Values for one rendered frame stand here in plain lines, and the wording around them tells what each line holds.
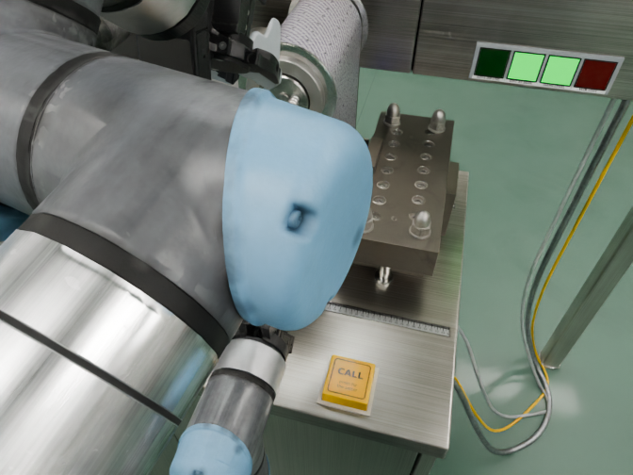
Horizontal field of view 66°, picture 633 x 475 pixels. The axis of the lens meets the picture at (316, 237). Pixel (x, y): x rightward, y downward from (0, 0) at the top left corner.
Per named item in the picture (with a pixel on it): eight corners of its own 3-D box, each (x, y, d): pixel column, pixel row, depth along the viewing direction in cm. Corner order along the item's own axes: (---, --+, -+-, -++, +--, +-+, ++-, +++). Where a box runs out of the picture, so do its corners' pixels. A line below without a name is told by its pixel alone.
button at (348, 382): (321, 401, 74) (321, 393, 73) (332, 361, 79) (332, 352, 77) (366, 412, 73) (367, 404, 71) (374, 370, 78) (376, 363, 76)
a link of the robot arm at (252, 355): (278, 410, 55) (211, 392, 57) (289, 374, 59) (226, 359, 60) (273, 377, 50) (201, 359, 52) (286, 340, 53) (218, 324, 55)
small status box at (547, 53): (468, 78, 94) (477, 42, 89) (468, 76, 94) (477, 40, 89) (608, 95, 89) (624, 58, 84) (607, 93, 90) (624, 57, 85)
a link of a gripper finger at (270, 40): (307, 37, 50) (267, 0, 41) (298, 95, 50) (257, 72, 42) (280, 35, 51) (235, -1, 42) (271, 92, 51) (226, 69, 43)
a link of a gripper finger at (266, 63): (295, 69, 45) (250, 37, 37) (292, 86, 45) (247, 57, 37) (250, 65, 47) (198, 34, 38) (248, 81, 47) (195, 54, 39)
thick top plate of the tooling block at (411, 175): (340, 258, 85) (341, 234, 81) (379, 133, 112) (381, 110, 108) (432, 276, 83) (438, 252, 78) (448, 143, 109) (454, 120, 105)
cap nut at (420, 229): (407, 237, 81) (411, 217, 77) (410, 222, 83) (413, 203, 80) (430, 241, 80) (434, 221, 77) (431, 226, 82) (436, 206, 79)
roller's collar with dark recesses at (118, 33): (77, 53, 67) (59, 5, 63) (101, 35, 71) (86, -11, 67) (118, 58, 66) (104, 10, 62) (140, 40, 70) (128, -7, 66)
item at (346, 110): (324, 214, 86) (325, 122, 72) (351, 139, 101) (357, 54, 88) (327, 214, 85) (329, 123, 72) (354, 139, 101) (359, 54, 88)
